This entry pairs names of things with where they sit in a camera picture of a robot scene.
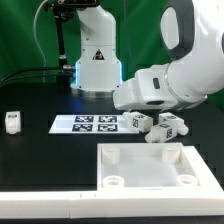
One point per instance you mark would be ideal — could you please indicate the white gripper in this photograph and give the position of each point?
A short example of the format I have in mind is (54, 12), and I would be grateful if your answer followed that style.
(147, 90)

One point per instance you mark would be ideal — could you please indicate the white square table top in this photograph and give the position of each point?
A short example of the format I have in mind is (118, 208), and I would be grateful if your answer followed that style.
(138, 166)

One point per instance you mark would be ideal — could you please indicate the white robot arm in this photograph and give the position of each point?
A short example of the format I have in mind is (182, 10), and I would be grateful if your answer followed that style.
(193, 35)

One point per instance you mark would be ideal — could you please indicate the white sheet with tags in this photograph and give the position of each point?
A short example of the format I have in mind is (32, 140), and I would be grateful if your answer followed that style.
(91, 124)

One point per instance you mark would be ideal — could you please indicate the white L-shaped fence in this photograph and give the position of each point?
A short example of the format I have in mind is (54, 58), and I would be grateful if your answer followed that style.
(205, 199)

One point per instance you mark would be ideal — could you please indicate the black camera stand pole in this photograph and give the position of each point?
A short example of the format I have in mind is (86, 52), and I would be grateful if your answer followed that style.
(63, 11)

